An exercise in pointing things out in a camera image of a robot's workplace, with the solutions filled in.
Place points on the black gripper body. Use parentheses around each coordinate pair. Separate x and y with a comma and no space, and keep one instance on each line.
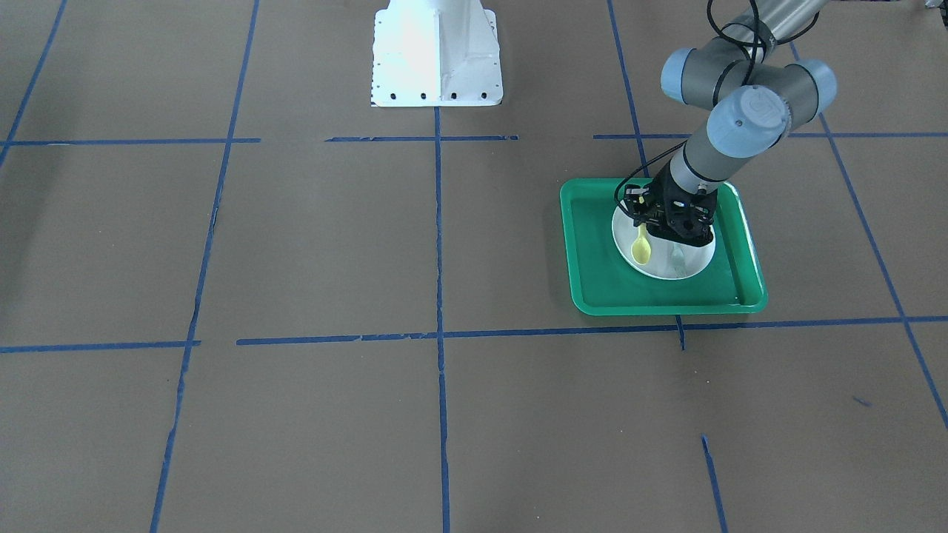
(664,194)

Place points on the yellow plastic spoon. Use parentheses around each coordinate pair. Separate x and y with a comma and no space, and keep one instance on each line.
(640,247)

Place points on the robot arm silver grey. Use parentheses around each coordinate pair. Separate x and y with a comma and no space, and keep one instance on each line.
(751,107)

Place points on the white round plate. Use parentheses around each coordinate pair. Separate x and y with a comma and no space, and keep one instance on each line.
(669,260)

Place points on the green plastic tray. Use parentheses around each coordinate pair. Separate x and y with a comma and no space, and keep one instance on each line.
(603,284)

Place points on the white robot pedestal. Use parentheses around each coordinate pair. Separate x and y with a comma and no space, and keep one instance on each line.
(436,53)

